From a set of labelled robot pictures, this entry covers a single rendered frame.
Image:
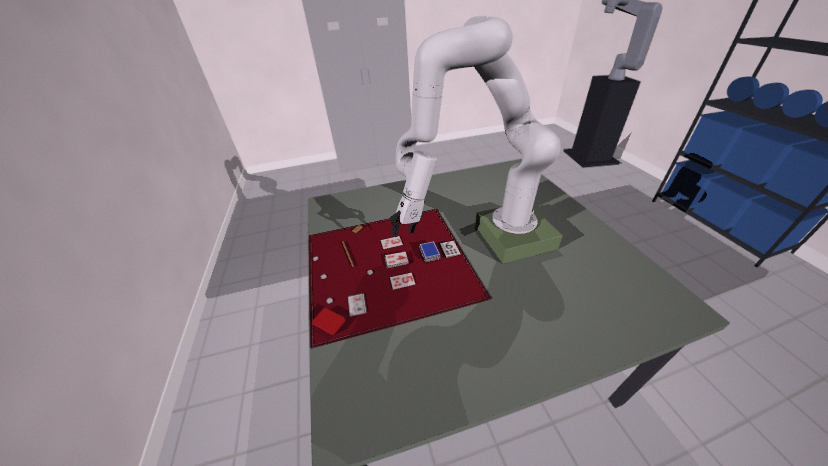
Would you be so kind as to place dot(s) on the red rectangular box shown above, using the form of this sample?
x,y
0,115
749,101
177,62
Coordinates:
x,y
328,321

